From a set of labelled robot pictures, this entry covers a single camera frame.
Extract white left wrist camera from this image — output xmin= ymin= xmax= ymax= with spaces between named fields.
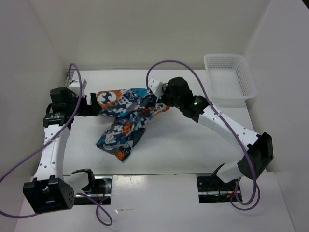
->
xmin=68 ymin=78 xmax=87 ymax=95

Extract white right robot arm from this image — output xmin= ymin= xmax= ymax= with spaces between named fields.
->
xmin=161 ymin=77 xmax=274 ymax=190

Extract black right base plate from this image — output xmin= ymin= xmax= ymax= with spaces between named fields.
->
xmin=196 ymin=174 xmax=238 ymax=203

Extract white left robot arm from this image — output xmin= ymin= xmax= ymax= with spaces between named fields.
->
xmin=23 ymin=87 xmax=101 ymax=214

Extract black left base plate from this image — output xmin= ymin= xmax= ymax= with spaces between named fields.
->
xmin=74 ymin=176 xmax=113 ymax=205

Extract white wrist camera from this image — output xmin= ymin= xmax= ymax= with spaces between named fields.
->
xmin=68 ymin=78 xmax=87 ymax=95
xmin=148 ymin=77 xmax=164 ymax=98

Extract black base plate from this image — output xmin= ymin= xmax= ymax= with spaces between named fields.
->
xmin=74 ymin=176 xmax=113 ymax=205
xmin=196 ymin=174 xmax=238 ymax=203

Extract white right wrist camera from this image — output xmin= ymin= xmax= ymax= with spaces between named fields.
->
xmin=148 ymin=77 xmax=164 ymax=98

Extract white perforated plastic basket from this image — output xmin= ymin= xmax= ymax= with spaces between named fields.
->
xmin=204 ymin=54 xmax=257 ymax=106

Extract colourful patterned shorts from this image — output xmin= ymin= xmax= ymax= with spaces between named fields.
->
xmin=96 ymin=88 xmax=170 ymax=161

